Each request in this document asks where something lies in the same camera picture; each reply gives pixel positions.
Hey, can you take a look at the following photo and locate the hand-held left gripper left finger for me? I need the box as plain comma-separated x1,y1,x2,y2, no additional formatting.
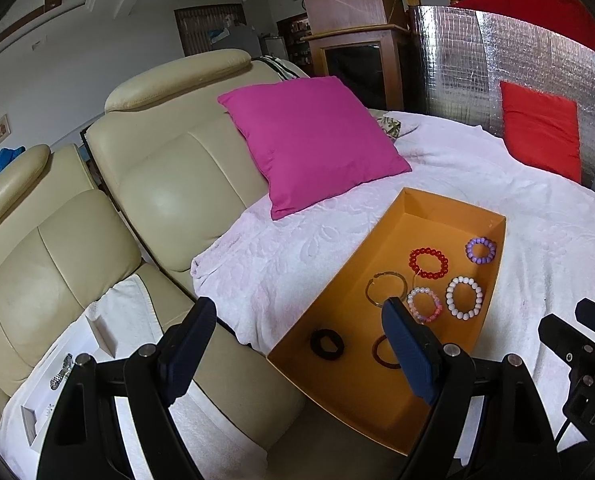
37,296,218,480

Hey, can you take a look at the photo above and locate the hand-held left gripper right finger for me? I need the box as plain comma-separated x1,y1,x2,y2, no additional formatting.
381,297,561,480

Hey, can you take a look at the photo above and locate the orange cardboard box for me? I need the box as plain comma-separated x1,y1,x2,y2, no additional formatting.
267,187,507,457

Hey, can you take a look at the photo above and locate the black hair scrunchie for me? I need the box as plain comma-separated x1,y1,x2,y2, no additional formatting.
310,328,347,361

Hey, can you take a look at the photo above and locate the red bead bracelet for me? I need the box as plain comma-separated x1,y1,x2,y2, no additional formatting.
409,246,449,281

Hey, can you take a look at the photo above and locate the dark red bangle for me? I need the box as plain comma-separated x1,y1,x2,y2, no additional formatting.
372,335,403,370

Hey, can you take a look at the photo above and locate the thin metal bangle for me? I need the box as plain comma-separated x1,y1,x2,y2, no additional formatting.
365,271,409,307

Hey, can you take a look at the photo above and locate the white towel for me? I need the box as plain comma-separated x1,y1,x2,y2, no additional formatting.
0,275,268,480

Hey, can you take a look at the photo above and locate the white gift box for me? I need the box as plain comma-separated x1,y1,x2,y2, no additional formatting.
21,317,113,448

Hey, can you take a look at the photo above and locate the silver wrist watch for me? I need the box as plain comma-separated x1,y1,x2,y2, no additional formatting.
50,354,74,391

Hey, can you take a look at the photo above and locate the beige leather sofa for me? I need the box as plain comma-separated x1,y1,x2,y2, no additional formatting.
0,49,311,466

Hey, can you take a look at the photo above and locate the red cushion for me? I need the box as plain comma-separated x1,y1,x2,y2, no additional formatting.
499,81,583,183

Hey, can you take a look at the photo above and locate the pink cushion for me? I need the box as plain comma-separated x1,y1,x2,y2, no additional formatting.
217,76,412,221

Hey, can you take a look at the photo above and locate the leaf patterned cushion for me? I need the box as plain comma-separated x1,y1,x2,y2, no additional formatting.
375,114,403,140

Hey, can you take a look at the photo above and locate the silver foil panel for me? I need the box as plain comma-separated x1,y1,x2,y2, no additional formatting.
408,4,595,188

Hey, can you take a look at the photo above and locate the striped cloth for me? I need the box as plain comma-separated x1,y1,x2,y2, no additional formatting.
257,55,298,81

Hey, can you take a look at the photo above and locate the white fridge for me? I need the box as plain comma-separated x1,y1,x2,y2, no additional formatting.
257,35,290,61

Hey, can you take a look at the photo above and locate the red bean bag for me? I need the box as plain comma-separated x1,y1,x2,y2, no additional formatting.
452,0,595,53

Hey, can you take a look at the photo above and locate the brown wooden door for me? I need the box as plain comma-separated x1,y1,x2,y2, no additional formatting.
174,2,248,58

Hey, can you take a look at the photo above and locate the shelf with bottles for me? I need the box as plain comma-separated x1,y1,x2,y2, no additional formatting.
277,12,311,66

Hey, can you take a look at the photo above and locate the black cable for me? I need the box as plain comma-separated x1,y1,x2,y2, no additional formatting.
552,407,578,456

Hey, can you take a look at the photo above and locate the pink bead bracelet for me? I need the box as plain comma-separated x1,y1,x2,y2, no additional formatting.
407,286,443,323

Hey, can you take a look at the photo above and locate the white bead bracelet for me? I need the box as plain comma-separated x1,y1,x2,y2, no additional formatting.
446,276,485,320

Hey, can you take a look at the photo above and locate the purple bead bracelet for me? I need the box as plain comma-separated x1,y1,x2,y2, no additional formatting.
466,237,497,266

